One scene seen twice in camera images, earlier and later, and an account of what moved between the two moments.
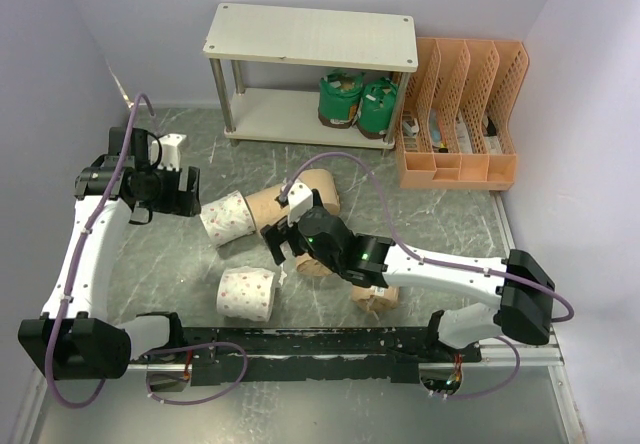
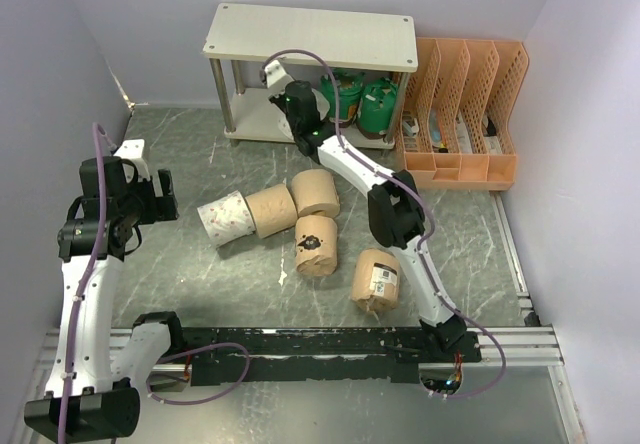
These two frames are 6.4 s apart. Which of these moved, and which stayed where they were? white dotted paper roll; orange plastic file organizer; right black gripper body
Moved: right black gripper body; white dotted paper roll
Stayed: orange plastic file organizer
